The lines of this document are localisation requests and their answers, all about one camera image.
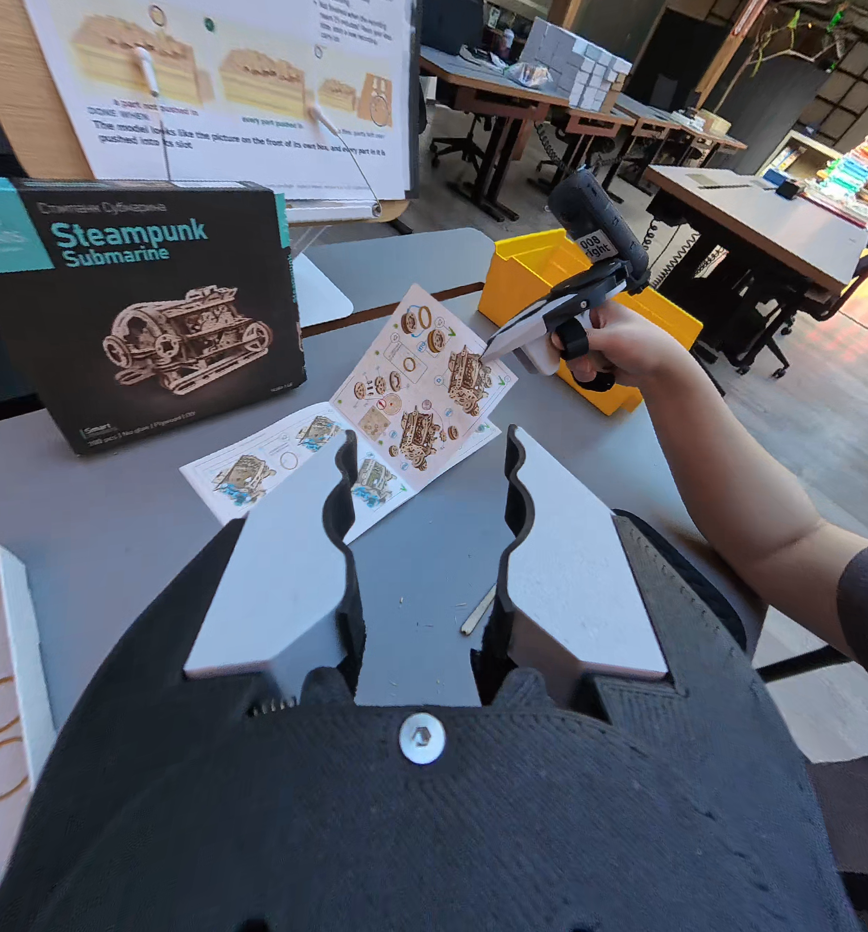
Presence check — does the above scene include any stack of colourful trays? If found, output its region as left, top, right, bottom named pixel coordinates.
left=805, top=127, right=868, bottom=219

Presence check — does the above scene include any thin wooden stick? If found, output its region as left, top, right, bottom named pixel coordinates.
left=460, top=582, right=498, bottom=636

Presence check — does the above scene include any white cardboard box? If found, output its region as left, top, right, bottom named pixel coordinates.
left=0, top=545, right=58, bottom=885

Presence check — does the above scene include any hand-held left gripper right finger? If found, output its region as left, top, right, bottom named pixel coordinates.
left=494, top=426, right=669, bottom=711

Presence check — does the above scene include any person's right hand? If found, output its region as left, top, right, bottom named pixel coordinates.
left=554, top=299, right=686, bottom=394

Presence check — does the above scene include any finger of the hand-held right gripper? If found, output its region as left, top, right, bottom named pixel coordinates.
left=481, top=290, right=597, bottom=361
left=503, top=271, right=610, bottom=332

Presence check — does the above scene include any black model kit box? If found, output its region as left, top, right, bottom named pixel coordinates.
left=0, top=177, right=307, bottom=456

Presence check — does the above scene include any yellow plastic bin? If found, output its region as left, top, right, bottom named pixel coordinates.
left=478, top=228, right=704, bottom=417

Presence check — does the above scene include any black chair frame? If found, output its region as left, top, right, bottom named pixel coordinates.
left=758, top=644, right=853, bottom=683

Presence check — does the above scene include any stack of white boxes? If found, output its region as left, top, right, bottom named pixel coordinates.
left=519, top=16, right=633, bottom=110

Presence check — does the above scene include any grey office desk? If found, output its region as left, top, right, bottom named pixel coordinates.
left=419, top=44, right=551, bottom=223
left=645, top=166, right=868, bottom=380

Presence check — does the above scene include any white instruction sheet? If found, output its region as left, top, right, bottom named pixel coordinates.
left=22, top=0, right=413, bottom=201

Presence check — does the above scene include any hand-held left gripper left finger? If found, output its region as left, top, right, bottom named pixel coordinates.
left=184, top=430, right=368, bottom=703

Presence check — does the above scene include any person's right forearm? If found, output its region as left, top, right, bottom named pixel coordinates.
left=641, top=342, right=868, bottom=656

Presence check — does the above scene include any illustrated instruction booklet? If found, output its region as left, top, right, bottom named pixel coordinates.
left=181, top=284, right=518, bottom=543

